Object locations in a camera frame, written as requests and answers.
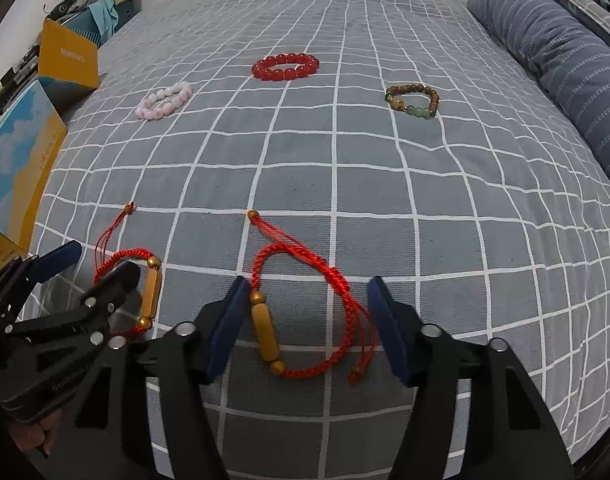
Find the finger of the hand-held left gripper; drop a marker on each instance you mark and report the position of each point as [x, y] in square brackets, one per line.
[116, 285]
[60, 259]

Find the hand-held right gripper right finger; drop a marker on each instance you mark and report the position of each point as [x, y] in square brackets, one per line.
[389, 335]

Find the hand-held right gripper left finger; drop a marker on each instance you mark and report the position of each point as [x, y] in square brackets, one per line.
[229, 332]

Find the blue and yellow cardboard box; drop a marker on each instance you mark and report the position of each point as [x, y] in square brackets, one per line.
[15, 160]

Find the person's left hand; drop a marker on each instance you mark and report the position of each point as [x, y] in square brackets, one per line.
[32, 435]

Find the grey checked bed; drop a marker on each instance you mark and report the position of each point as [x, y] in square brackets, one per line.
[335, 160]

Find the black boxes on suitcase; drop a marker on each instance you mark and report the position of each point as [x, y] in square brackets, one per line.
[20, 75]

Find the teal suitcase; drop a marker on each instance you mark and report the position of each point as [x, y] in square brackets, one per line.
[82, 25]

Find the teal cloth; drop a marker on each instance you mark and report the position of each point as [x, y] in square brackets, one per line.
[105, 12]

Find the blue striped pillow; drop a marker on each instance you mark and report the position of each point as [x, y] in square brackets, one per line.
[550, 45]

